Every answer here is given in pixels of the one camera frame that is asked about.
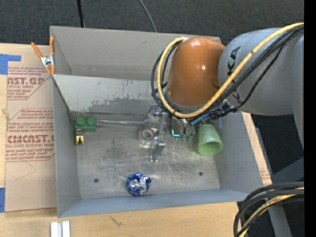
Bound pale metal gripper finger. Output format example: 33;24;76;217
148;135;166;163
145;104;164;124

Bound clear glass cup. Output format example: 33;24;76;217
137;127;160;146

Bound grey metal bin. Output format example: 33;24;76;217
49;25;273;218

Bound pale green plastic cup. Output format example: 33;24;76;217
197;123;224;156

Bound blue and silver foil ball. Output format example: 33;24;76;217
125;172;152;197

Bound green toy brick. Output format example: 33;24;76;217
74;116;97;133

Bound small yellow and black block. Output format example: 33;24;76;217
74;129;85;146

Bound brown cardboard board, red print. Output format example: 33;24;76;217
0;42;58;213

